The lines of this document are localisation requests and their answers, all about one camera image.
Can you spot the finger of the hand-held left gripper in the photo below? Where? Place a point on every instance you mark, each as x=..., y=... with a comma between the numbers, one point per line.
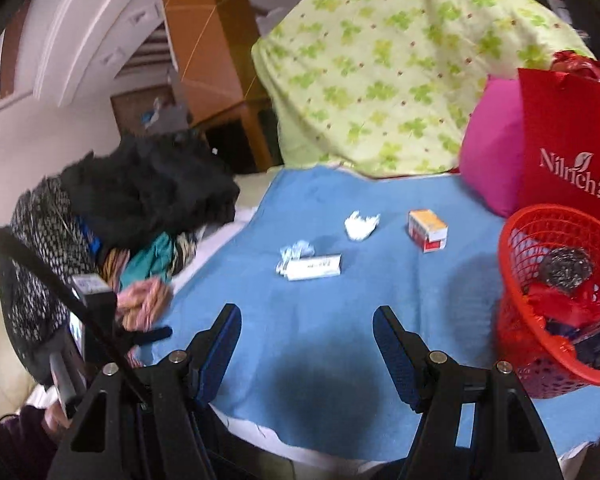
x=155, y=335

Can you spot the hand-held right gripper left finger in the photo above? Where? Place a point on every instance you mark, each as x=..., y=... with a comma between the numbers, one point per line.
x=220, y=355

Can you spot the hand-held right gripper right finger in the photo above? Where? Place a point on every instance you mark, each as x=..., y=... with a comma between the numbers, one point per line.
x=395, y=360

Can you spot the long white box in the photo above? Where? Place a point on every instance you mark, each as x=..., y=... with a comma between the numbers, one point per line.
x=315, y=267

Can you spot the pale blue wrapper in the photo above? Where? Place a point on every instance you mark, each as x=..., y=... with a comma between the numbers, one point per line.
x=295, y=251

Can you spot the red mesh basket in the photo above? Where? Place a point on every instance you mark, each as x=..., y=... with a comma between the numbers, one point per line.
x=520, y=330

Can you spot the orange white medicine box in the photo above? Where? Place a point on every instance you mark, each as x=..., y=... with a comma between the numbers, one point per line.
x=425, y=230

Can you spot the white tissue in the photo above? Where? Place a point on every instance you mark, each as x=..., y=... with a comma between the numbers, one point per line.
x=361, y=227

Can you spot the thin red plastic bag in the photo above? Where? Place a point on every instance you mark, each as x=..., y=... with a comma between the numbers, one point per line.
x=565, y=307

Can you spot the dark grey scouring pad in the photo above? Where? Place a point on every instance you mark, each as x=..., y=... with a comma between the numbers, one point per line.
x=565, y=270

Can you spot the person's left forearm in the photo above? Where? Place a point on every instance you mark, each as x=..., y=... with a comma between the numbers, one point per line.
x=15, y=440

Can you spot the person's left hand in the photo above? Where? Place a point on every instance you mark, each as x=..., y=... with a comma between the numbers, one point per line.
x=55, y=416

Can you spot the pink orange striped scarf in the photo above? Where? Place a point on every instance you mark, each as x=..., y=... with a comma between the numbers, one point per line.
x=140, y=300

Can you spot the teal cloth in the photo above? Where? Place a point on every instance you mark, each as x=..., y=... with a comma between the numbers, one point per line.
x=150, y=260

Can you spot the blue towel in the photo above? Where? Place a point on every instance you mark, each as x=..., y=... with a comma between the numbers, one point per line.
x=330, y=320

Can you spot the brown striped cloth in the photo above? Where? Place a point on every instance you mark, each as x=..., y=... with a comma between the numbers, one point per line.
x=185, y=252

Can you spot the black white spotted garment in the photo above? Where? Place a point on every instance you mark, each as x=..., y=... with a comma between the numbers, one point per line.
x=35, y=240

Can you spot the black fuzzy garment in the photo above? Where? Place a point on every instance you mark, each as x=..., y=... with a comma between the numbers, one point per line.
x=150, y=190

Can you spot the wooden door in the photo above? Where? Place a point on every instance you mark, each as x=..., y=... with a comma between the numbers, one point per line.
x=125, y=115

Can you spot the pink pillow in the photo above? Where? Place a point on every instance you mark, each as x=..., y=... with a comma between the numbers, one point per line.
x=490, y=160

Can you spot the red paper bag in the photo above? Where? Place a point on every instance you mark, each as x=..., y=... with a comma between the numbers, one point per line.
x=565, y=125

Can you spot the green floral blanket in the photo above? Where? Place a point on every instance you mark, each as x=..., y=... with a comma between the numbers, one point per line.
x=380, y=60

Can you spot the dark red crinkled plastic bag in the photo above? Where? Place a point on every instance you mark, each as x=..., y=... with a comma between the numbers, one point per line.
x=580, y=65

